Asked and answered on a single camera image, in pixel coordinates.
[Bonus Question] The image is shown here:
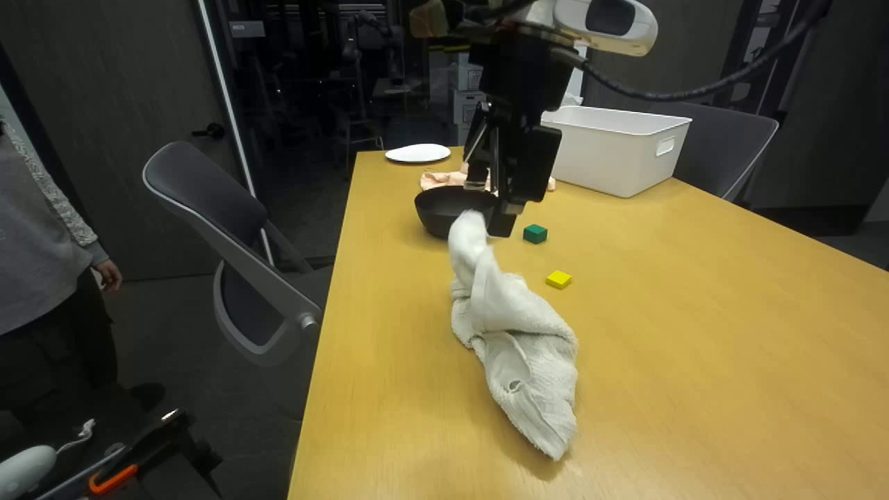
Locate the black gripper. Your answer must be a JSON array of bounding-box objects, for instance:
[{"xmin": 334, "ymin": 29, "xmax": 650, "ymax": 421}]
[{"xmin": 464, "ymin": 32, "xmax": 575, "ymax": 237}]

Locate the small green block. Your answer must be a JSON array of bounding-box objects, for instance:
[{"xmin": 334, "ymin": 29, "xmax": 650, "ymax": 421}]
[{"xmin": 523, "ymin": 225, "xmax": 548, "ymax": 244}]

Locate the black bowl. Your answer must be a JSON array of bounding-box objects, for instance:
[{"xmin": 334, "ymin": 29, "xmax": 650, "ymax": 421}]
[{"xmin": 414, "ymin": 187, "xmax": 504, "ymax": 240}]

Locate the yellow block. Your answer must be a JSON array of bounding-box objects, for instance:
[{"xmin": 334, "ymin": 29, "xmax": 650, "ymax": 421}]
[{"xmin": 545, "ymin": 271, "xmax": 573, "ymax": 290}]

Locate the white terry towel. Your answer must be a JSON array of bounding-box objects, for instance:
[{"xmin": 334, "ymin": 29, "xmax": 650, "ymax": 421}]
[{"xmin": 448, "ymin": 212, "xmax": 577, "ymax": 461}]

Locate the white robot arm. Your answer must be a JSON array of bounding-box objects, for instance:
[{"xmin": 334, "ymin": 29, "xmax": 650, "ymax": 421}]
[{"xmin": 464, "ymin": 0, "xmax": 658, "ymax": 237}]

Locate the peach patterned cloth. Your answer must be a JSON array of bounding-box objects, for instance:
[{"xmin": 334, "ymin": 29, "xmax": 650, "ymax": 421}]
[{"xmin": 416, "ymin": 164, "xmax": 559, "ymax": 194}]

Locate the white plate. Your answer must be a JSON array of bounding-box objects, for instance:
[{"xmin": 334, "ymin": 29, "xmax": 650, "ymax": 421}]
[{"xmin": 384, "ymin": 142, "xmax": 450, "ymax": 164}]

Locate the white plastic bin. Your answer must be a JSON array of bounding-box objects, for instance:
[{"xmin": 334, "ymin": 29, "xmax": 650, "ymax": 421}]
[{"xmin": 541, "ymin": 107, "xmax": 693, "ymax": 198}]

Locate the grey office chair far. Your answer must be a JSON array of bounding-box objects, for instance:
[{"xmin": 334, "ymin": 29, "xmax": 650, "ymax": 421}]
[{"xmin": 657, "ymin": 104, "xmax": 777, "ymax": 201}]

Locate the grey office chair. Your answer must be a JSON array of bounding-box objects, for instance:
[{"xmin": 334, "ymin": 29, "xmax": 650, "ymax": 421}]
[
  {"xmin": 657, "ymin": 104, "xmax": 777, "ymax": 201},
  {"xmin": 143, "ymin": 142, "xmax": 334, "ymax": 367}
]

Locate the grey office chair left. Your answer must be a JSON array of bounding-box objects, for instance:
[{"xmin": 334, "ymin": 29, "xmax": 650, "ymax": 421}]
[{"xmin": 143, "ymin": 142, "xmax": 334, "ymax": 367}]

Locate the person in grey shirt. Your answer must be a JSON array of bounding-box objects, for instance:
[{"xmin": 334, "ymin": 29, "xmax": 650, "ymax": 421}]
[{"xmin": 0, "ymin": 94, "xmax": 122, "ymax": 422}]

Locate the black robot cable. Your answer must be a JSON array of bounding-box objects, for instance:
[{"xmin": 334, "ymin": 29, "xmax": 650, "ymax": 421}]
[{"xmin": 554, "ymin": 0, "xmax": 837, "ymax": 107}]

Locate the orange handled tool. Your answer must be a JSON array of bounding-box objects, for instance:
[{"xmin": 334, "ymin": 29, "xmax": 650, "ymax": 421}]
[{"xmin": 87, "ymin": 408, "xmax": 184, "ymax": 498}]

